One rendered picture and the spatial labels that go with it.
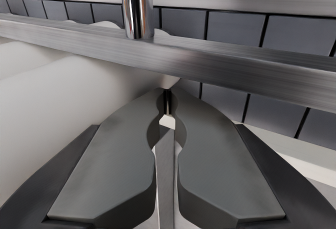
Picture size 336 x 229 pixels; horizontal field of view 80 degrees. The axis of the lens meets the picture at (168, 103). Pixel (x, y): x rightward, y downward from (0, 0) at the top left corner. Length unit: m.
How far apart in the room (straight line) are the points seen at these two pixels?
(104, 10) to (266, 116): 0.17
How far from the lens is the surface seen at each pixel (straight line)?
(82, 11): 0.23
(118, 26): 0.19
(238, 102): 0.17
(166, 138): 0.27
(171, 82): 0.16
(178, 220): 0.46
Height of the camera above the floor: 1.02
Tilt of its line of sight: 47 degrees down
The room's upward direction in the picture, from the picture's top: 133 degrees counter-clockwise
